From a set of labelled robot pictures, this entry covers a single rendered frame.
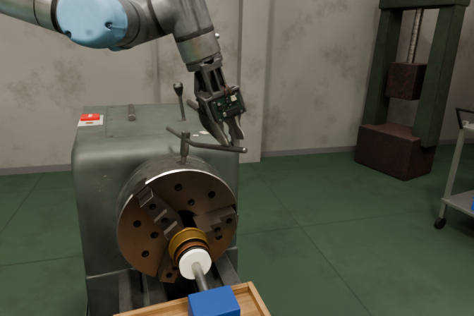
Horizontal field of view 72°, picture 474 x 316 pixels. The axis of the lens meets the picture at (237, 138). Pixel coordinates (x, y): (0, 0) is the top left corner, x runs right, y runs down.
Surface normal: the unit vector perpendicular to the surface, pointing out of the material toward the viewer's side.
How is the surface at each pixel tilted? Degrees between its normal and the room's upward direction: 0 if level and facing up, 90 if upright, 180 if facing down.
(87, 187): 90
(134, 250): 90
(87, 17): 90
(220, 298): 0
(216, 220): 9
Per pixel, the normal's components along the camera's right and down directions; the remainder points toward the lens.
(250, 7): 0.25, 0.29
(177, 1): -0.06, 0.40
